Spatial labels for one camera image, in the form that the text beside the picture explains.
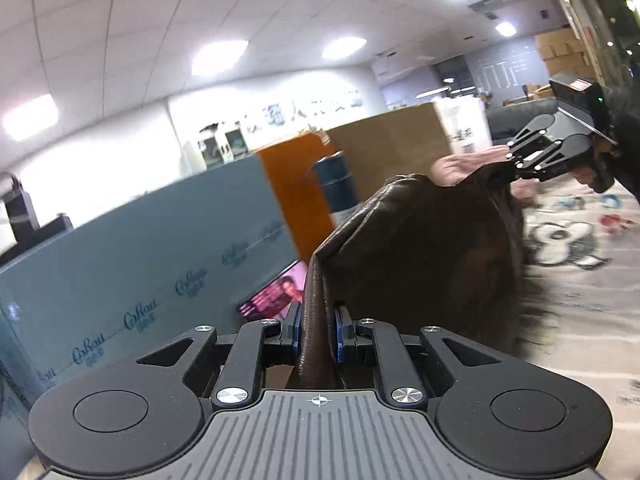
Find brown cardboard box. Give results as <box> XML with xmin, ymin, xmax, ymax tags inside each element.
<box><xmin>326</xmin><ymin>103</ymin><xmax>450</xmax><ymax>200</ymax></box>

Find brown leather jacket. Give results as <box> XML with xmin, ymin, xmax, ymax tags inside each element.
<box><xmin>288</xmin><ymin>162</ymin><xmax>524</xmax><ymax>389</ymax></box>

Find dark blue vacuum bottle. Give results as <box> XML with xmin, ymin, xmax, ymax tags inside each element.
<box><xmin>310</xmin><ymin>151</ymin><xmax>360</xmax><ymax>228</ymax></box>

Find white printed paper bag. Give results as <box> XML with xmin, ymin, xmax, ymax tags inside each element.
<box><xmin>435</xmin><ymin>96</ymin><xmax>492</xmax><ymax>155</ymax></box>

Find blue-grey printed box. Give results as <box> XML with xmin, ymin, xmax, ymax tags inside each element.
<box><xmin>0</xmin><ymin>152</ymin><xmax>304</xmax><ymax>396</ymax></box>

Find black leather sofa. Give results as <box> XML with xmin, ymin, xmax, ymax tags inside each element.
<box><xmin>486</xmin><ymin>98</ymin><xmax>558</xmax><ymax>145</ymax></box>

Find patterned bed sheet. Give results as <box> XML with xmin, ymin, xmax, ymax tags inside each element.
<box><xmin>518</xmin><ymin>178</ymin><xmax>639</xmax><ymax>479</ymax></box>

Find stacked cardboard boxes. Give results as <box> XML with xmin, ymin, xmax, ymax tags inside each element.
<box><xmin>535</xmin><ymin>26</ymin><xmax>604</xmax><ymax>84</ymax></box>

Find pink knit sweater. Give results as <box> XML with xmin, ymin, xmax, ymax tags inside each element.
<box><xmin>431</xmin><ymin>145</ymin><xmax>539</xmax><ymax>207</ymax></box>

